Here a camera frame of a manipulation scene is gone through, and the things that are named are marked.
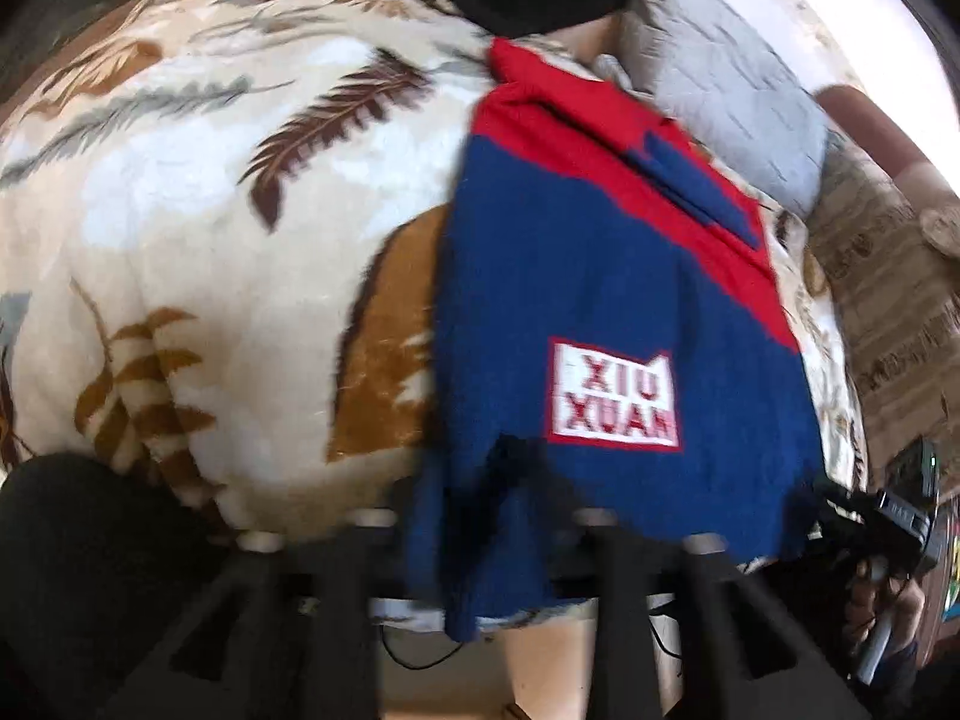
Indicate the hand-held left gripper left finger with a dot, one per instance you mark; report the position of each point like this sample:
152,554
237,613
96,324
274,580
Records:
345,577

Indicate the pale pink sheet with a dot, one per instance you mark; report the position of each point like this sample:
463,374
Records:
592,41

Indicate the red and blue knit sweater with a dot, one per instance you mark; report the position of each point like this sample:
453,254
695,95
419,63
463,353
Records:
600,277

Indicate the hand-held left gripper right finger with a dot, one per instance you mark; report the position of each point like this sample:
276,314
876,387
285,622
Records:
615,585

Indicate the white lace doily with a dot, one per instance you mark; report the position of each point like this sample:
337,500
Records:
943,232

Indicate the beige leaf print blanket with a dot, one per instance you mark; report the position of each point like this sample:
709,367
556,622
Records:
187,240

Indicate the beige striped cushion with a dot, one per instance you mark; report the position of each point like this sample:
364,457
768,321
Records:
877,277

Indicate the person's black clothing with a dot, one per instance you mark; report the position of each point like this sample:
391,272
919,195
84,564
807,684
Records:
82,577

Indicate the person's right hand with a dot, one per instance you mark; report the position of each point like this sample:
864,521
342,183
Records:
904,607

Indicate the grey quilted pillow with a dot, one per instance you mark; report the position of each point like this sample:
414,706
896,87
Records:
712,75

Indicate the brown upholstered armrest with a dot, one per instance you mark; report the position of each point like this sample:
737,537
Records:
862,127

